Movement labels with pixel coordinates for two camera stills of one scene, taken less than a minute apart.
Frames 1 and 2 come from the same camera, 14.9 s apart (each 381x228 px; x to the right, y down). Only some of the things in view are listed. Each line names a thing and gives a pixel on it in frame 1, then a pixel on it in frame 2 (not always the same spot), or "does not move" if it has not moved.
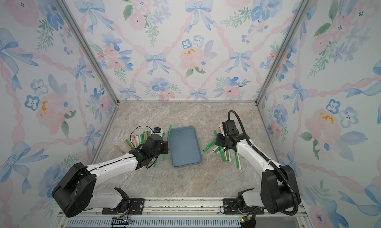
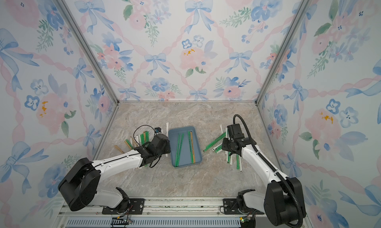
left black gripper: (164, 144) does not move
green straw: (169, 131) -> (176, 157)
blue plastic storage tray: (184, 145) does not move
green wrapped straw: (237, 160) does not move
